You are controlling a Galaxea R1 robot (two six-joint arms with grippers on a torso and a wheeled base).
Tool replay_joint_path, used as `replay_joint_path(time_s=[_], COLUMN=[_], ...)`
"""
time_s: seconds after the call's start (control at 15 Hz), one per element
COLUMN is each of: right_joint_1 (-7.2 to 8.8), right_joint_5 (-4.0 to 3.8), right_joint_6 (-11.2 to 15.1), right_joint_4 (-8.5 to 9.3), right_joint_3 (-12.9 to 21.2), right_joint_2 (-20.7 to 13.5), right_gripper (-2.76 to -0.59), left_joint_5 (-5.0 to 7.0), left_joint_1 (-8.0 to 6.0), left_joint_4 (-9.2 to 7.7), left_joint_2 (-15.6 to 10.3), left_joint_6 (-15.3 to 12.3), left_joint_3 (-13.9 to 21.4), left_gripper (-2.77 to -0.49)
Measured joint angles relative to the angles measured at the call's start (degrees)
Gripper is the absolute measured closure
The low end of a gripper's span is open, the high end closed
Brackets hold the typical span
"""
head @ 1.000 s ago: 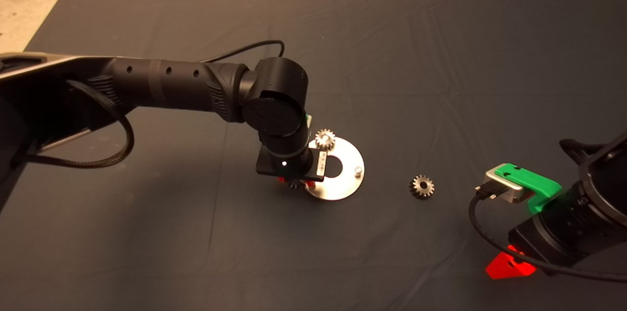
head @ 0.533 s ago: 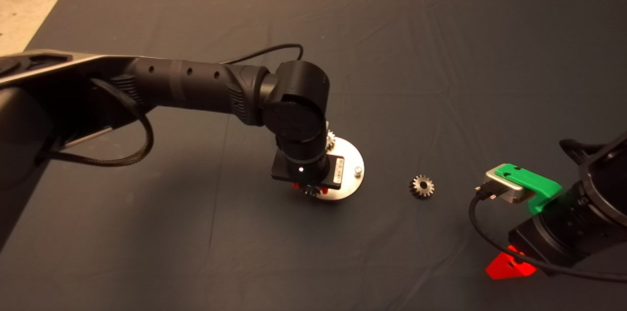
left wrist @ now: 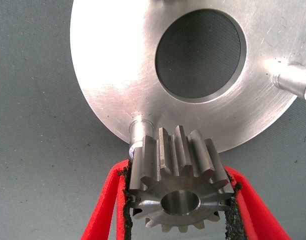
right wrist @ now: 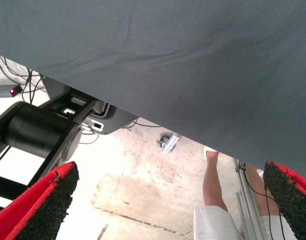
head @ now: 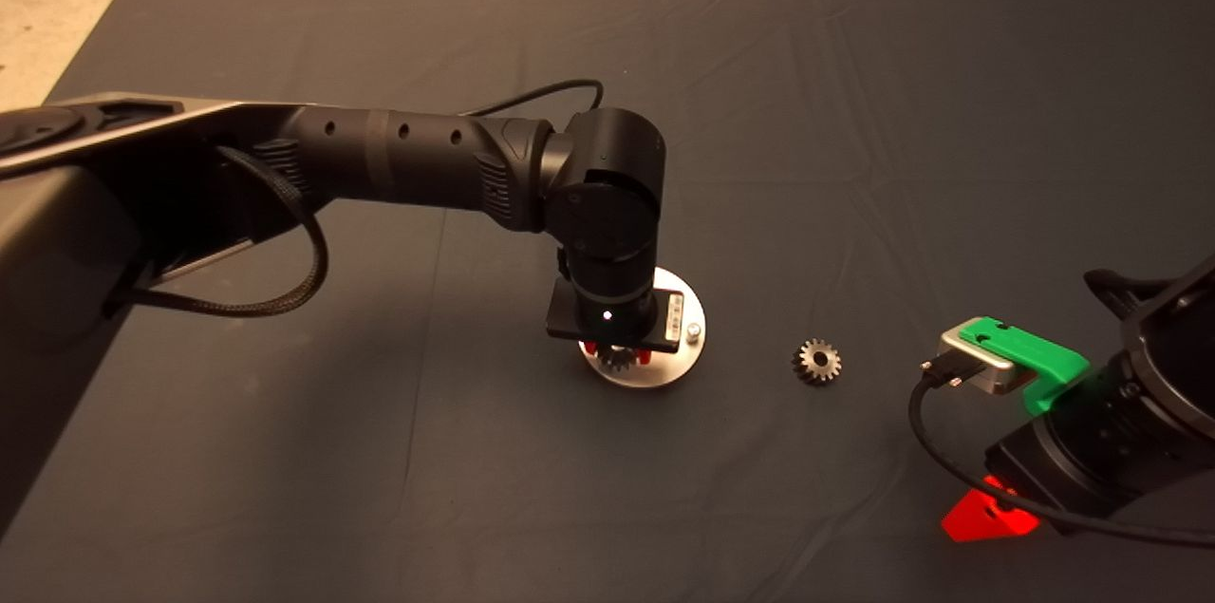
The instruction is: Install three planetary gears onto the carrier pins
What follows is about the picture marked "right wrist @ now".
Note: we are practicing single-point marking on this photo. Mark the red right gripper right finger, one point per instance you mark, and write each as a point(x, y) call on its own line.
point(295, 207)

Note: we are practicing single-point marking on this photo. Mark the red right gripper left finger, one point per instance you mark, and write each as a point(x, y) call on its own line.
point(30, 212)

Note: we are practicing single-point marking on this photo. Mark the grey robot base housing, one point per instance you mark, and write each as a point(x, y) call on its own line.
point(120, 121)

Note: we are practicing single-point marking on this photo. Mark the person bare leg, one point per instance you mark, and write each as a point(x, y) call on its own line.
point(213, 185)
point(258, 185)

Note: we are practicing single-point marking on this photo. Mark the white shorts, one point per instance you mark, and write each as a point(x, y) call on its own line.
point(213, 225)

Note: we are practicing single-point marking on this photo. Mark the small box with red light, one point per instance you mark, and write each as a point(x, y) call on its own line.
point(15, 90)

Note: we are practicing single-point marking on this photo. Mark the short aluminium profile piece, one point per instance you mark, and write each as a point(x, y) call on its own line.
point(173, 142)

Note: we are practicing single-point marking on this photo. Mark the grey caster wheel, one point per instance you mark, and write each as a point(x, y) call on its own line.
point(163, 142)

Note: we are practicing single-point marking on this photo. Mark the dark grey table cloth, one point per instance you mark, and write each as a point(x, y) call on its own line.
point(168, 62)

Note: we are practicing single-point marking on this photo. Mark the aluminium frame post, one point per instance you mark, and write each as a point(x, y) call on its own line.
point(248, 212)

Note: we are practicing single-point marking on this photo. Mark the black frame with cylinder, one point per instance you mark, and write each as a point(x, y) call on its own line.
point(38, 130)

